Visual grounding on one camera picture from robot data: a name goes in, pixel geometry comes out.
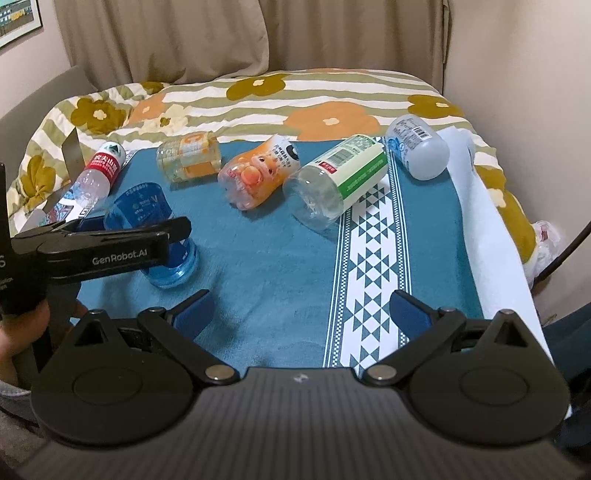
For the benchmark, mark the green white label bottle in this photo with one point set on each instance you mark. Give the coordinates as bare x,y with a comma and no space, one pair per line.
337,182

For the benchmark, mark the framed wall picture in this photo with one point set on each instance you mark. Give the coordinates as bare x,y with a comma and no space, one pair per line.
16,18

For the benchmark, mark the yellow label clear bottle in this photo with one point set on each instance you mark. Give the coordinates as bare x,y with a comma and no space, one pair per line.
189,154

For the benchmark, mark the floral striped blanket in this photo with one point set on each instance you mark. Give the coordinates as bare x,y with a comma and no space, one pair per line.
286,99

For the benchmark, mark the person's left hand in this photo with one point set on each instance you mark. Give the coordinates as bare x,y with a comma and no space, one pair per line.
21,334

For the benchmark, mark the blue plastic bottle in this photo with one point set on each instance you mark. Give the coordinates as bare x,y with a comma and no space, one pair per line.
138,205

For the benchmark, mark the beige curtain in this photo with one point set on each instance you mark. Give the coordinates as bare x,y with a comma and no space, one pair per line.
194,37

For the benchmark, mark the orange cartoon bottle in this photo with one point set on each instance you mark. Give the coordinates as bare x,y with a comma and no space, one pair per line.
256,173

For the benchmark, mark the frosted white blue-label bottle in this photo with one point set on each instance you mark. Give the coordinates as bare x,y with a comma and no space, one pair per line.
418,145

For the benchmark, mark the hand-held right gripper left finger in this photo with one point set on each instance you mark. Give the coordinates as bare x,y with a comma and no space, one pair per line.
191,316

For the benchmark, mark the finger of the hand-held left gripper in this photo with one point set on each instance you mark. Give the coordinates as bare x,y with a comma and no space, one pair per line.
92,224
178,228

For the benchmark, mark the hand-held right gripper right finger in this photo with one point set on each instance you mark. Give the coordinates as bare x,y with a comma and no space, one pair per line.
408,314

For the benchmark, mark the white cloth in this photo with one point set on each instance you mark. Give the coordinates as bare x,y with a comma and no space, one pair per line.
489,240

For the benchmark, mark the dark blue cloth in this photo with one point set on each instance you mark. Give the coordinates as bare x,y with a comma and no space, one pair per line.
570,360

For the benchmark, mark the crumpled plastic bag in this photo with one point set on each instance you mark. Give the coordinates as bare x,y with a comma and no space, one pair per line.
545,244

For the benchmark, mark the red label water bottle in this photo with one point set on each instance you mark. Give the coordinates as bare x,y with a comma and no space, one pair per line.
99,173

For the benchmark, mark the blue patterned towel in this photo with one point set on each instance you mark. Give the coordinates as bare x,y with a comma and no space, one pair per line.
277,267

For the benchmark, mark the printed packet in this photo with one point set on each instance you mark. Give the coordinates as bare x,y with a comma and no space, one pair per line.
64,210

